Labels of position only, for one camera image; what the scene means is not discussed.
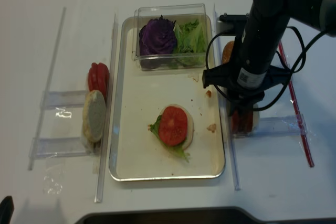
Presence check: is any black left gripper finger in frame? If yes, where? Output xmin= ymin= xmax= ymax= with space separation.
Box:
xmin=0 ymin=196 xmax=14 ymax=224

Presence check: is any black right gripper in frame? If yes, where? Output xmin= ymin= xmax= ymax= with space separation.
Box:
xmin=202 ymin=62 xmax=292 ymax=131

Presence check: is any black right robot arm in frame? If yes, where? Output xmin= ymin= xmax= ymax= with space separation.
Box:
xmin=202 ymin=0 xmax=335 ymax=134

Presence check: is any dark red meat patties stack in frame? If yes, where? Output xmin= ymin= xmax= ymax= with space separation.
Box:
xmin=231 ymin=110 xmax=251 ymax=134

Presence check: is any lettuce leaf on tray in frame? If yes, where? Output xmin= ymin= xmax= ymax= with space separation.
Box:
xmin=149 ymin=115 xmax=190 ymax=163

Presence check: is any green lettuce in container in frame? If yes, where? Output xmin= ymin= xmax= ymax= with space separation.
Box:
xmin=173 ymin=19 xmax=206 ymax=67

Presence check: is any red tomato slices stack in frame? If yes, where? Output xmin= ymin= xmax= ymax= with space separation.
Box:
xmin=88 ymin=62 xmax=110 ymax=99

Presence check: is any white pusher block lower right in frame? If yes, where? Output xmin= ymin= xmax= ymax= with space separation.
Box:
xmin=252 ymin=111 xmax=260 ymax=131

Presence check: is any clear right lower track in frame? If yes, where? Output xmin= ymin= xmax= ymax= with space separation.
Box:
xmin=230 ymin=115 xmax=300 ymax=138

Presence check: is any bun bottom on tray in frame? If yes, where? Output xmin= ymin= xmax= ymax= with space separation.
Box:
xmin=160 ymin=104 xmax=194 ymax=147

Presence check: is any sesame bun top inner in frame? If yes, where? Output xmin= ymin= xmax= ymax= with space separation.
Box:
xmin=222 ymin=40 xmax=234 ymax=64

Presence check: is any clear thin left rod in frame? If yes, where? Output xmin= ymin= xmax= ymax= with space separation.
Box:
xmin=28 ymin=7 xmax=67 ymax=171

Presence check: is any red thin rod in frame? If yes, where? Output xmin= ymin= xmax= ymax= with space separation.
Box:
xmin=278 ymin=40 xmax=315 ymax=168

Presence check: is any metal baking tray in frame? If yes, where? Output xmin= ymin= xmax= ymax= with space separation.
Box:
xmin=109 ymin=17 xmax=227 ymax=182

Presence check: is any clear plastic salad container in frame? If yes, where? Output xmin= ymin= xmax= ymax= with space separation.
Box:
xmin=132 ymin=4 xmax=208 ymax=71

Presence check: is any black monitor base edge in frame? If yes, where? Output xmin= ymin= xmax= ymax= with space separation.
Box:
xmin=76 ymin=208 xmax=263 ymax=223

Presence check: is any purple cabbage leaf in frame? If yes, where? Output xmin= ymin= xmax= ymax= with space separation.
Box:
xmin=139 ymin=16 xmax=177 ymax=56

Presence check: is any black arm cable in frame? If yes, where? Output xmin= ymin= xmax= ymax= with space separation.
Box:
xmin=204 ymin=26 xmax=329 ymax=112

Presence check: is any clear left rack rail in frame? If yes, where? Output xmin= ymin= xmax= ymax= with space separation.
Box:
xmin=94 ymin=13 xmax=119 ymax=203

